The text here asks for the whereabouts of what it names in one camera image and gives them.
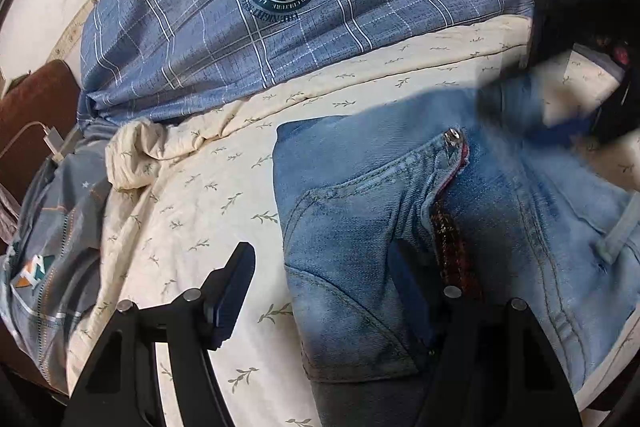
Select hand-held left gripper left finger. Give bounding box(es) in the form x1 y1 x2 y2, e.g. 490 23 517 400
60 242 257 427

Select brown cushion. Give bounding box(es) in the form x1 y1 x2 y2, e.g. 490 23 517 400
0 59 83 208

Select blue plaid pillow with emblem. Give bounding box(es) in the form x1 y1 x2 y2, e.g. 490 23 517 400
77 0 540 128

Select grey patterned pillow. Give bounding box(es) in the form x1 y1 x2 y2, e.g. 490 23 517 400
0 142 120 397

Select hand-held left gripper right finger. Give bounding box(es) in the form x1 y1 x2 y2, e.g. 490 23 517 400
389 239 583 427

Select light blue denim pants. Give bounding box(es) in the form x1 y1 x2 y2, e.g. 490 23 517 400
272 72 640 427

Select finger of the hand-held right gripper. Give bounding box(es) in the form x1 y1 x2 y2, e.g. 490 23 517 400
476 41 582 118
542 109 601 148

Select cream leaf-print quilt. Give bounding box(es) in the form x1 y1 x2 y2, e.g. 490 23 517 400
65 14 640 427

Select white charging cable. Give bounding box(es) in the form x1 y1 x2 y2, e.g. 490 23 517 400
0 121 67 162

